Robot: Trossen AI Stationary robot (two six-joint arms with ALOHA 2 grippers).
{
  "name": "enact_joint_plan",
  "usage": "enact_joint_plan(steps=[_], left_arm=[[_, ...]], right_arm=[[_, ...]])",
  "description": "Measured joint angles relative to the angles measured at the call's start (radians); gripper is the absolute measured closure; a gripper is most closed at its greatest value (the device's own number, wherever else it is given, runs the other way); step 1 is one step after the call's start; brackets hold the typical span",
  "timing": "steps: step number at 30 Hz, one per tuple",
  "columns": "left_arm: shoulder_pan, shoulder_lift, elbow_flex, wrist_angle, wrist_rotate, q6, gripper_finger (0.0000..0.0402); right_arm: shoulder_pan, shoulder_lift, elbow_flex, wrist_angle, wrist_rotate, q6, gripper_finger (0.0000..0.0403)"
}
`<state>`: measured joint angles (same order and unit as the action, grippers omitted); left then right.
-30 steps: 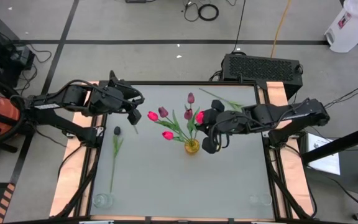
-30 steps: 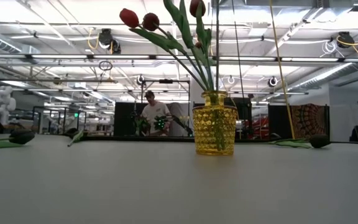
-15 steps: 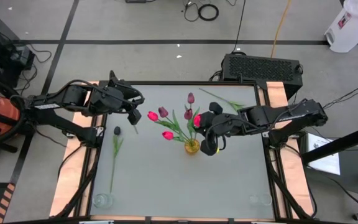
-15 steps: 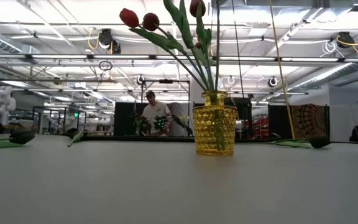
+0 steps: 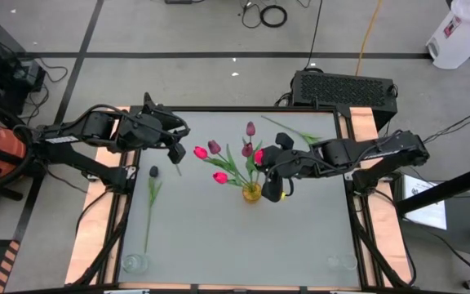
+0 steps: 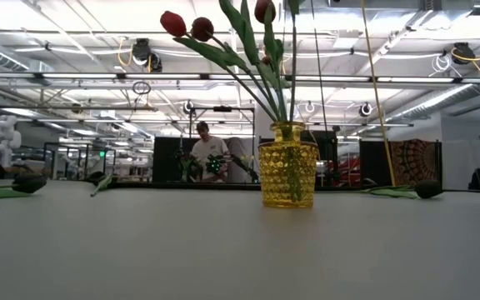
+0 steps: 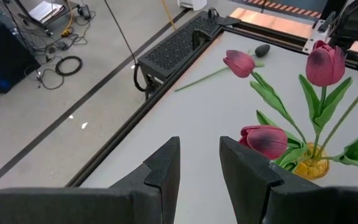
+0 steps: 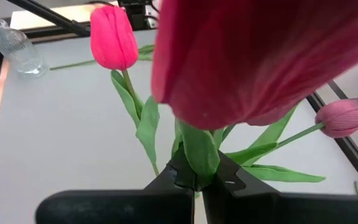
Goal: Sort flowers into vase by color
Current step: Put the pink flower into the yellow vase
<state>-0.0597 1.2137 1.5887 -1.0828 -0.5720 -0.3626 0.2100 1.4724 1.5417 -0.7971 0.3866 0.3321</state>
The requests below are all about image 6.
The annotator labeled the yellow glass vase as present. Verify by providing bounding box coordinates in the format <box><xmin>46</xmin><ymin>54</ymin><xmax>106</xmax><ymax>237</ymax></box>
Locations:
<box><xmin>257</xmin><ymin>121</ymin><xmax>320</xmax><ymax>209</ymax></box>

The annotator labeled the black artificial tulip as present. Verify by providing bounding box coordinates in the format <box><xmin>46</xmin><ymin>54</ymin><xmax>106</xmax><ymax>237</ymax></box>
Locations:
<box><xmin>358</xmin><ymin>178</ymin><xmax>445</xmax><ymax>200</ymax></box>
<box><xmin>0</xmin><ymin>172</ymin><xmax>48</xmax><ymax>200</ymax></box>

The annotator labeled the black robot with green lights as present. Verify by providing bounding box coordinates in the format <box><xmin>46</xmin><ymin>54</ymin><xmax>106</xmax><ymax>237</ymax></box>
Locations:
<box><xmin>172</xmin><ymin>149</ymin><xmax>261</xmax><ymax>184</ymax></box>

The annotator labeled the red tool cabinet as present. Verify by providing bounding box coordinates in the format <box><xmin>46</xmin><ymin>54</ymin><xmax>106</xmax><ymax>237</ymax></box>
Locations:
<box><xmin>327</xmin><ymin>156</ymin><xmax>360</xmax><ymax>188</ymax></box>

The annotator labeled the small green leaf stem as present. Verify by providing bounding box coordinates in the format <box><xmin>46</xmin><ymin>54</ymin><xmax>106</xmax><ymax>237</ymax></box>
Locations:
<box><xmin>86</xmin><ymin>169</ymin><xmax>115</xmax><ymax>198</ymax></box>

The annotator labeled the ceiling light strip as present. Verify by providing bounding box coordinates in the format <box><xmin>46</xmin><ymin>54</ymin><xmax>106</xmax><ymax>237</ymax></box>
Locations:
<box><xmin>0</xmin><ymin>71</ymin><xmax>480</xmax><ymax>84</ymax></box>

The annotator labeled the patterned tapestry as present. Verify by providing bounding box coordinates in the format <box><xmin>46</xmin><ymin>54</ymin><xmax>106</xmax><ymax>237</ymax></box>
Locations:
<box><xmin>389</xmin><ymin>139</ymin><xmax>442</xmax><ymax>184</ymax></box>

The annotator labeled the black table frame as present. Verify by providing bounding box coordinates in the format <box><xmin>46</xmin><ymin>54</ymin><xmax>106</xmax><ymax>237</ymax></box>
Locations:
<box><xmin>39</xmin><ymin>178</ymin><xmax>480</xmax><ymax>195</ymax></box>

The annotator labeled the black hanging cable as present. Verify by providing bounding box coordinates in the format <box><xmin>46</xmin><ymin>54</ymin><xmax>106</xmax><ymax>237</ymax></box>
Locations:
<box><xmin>309</xmin><ymin>0</ymin><xmax>329</xmax><ymax>133</ymax></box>

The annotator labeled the black cable loop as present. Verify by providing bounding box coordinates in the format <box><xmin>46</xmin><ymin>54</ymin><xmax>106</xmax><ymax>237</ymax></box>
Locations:
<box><xmin>131</xmin><ymin>79</ymin><xmax>153</xmax><ymax>96</ymax></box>

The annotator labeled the yellow hanging cable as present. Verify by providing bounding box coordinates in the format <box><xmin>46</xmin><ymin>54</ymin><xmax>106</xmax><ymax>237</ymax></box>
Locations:
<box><xmin>360</xmin><ymin>0</ymin><xmax>397</xmax><ymax>187</ymax></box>

